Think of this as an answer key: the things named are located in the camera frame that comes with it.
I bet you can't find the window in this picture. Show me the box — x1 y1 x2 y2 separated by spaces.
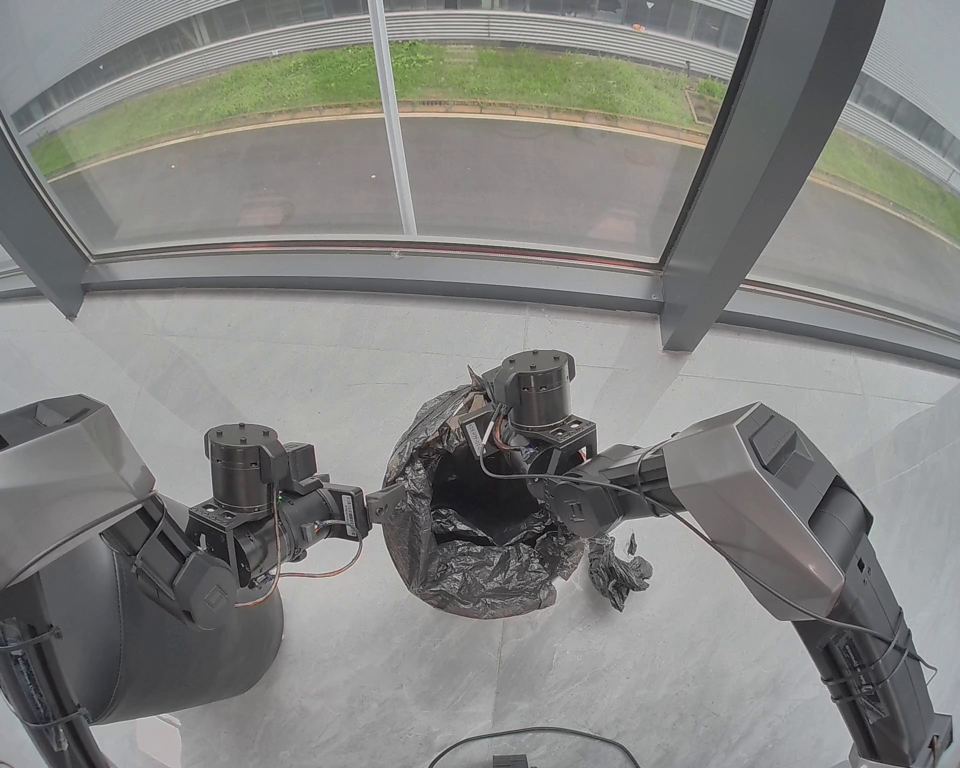
0 0 960 354

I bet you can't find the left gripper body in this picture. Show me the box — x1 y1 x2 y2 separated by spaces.
277 482 373 561

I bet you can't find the dark grey round chair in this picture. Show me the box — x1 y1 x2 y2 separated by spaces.
75 536 286 727

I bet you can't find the crumpled black plastic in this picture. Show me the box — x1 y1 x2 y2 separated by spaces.
587 534 654 613

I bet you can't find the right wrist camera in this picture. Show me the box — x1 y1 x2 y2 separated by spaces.
482 366 520 412

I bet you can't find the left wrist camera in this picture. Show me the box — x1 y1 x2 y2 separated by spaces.
261 442 331 500

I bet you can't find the black cable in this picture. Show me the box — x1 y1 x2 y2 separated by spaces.
442 726 640 768
478 438 940 687

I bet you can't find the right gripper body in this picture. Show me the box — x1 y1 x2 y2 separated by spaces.
459 408 538 474

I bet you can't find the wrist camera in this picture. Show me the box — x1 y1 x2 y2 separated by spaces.
261 442 331 500
482 366 520 412

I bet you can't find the black plastic bag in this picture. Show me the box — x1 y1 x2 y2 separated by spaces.
382 363 591 623

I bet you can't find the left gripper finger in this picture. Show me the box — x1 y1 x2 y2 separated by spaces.
364 484 411 527

